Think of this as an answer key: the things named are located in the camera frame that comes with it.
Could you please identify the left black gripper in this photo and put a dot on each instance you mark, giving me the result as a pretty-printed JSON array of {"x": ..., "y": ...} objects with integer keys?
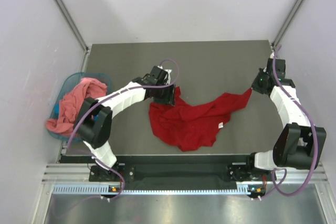
[{"x": 168, "y": 98}]

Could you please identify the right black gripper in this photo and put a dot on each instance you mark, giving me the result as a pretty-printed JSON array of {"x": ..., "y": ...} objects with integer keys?
[{"x": 255, "y": 85}]

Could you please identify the red t shirt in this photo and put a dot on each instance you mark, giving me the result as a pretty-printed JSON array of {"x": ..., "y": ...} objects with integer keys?
[{"x": 190, "y": 127}]

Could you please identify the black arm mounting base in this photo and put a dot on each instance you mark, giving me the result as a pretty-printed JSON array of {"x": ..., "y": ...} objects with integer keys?
[{"x": 211, "y": 171}]

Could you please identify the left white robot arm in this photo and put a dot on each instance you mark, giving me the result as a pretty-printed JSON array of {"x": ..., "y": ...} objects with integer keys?
[{"x": 94, "y": 120}]

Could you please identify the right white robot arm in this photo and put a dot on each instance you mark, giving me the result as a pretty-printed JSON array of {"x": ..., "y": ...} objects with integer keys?
[{"x": 299, "y": 144}]

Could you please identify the teal mesh laundry basket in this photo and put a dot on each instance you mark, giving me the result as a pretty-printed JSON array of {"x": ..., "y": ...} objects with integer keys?
[{"x": 68, "y": 85}]

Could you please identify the pink t shirt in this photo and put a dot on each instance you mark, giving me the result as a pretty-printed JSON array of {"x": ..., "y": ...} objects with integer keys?
[{"x": 70, "y": 104}]

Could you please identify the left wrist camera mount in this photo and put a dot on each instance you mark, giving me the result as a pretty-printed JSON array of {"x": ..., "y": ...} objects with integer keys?
[{"x": 168, "y": 71}]

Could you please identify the slotted cable duct rail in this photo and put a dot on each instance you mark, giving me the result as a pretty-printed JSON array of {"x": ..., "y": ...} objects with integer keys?
[{"x": 105, "y": 189}]

